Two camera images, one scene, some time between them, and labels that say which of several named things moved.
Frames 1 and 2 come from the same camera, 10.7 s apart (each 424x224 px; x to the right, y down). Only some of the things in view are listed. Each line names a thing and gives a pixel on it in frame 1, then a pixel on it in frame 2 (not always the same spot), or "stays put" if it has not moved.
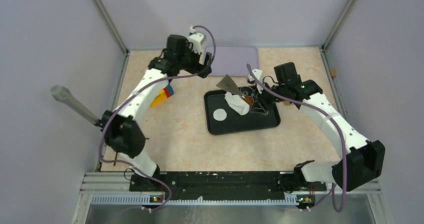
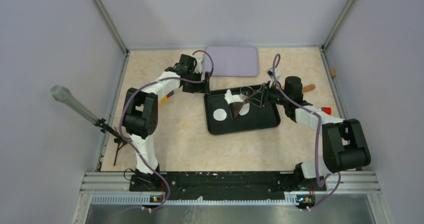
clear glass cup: x=247 y=92 stays put
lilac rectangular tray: x=233 y=60 stays put
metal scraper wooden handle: x=226 y=84 → x=236 y=107
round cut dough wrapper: x=220 y=114 stays put
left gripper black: x=198 y=67 → x=201 y=87
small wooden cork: x=333 y=72 stays put
